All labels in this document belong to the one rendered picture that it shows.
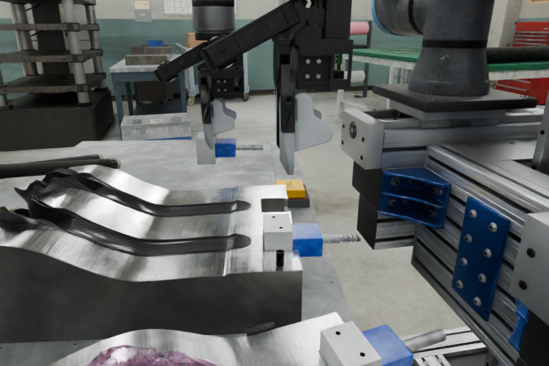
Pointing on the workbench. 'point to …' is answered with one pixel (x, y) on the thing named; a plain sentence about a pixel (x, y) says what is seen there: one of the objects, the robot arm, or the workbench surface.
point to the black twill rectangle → (260, 328)
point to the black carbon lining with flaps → (162, 247)
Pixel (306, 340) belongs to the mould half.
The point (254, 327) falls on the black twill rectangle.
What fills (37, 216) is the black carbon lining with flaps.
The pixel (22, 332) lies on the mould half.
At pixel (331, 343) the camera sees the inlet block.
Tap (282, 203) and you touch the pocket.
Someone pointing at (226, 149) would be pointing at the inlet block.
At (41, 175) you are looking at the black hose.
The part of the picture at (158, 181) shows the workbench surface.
